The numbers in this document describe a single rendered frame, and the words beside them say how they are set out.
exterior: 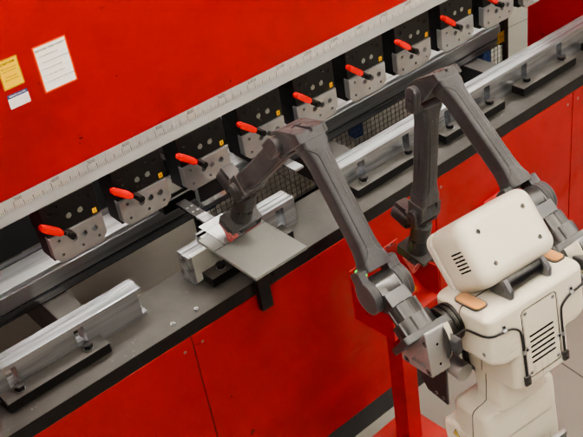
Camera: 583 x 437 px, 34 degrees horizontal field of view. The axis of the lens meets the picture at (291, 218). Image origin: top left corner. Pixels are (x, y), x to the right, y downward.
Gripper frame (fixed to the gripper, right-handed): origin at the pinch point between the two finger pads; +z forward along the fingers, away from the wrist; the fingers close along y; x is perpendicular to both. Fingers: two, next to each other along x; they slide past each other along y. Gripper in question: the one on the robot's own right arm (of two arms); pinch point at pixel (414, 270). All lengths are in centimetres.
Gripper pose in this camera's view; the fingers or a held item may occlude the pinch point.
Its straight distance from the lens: 273.9
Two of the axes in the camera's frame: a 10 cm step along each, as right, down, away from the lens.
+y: -6.8, -5.3, 5.0
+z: -0.2, 7.0, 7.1
